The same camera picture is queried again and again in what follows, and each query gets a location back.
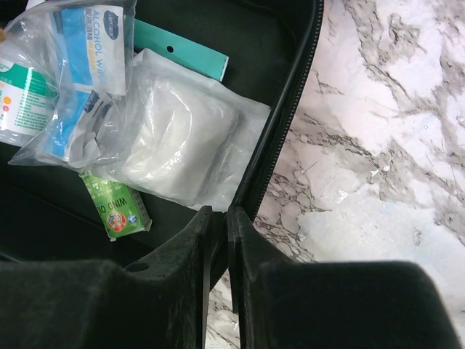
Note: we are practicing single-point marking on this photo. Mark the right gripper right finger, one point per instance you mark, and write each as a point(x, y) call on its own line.
point(250, 256)

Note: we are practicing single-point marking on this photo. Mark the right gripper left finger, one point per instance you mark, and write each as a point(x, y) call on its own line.
point(169, 290)

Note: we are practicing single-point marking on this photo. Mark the small green box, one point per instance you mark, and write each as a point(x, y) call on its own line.
point(121, 208)

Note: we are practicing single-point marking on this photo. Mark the white gauze clear bag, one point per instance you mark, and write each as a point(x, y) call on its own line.
point(189, 138)

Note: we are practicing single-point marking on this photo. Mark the small teal clear pouch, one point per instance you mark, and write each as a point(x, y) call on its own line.
point(180, 50)

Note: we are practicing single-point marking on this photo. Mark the red black medicine case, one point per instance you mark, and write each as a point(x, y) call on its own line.
point(47, 213)

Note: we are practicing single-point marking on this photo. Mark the clear bottle green label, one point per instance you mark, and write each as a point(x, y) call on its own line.
point(26, 103)

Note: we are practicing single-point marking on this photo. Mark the blue packets clear bag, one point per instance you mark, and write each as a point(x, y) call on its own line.
point(84, 51)

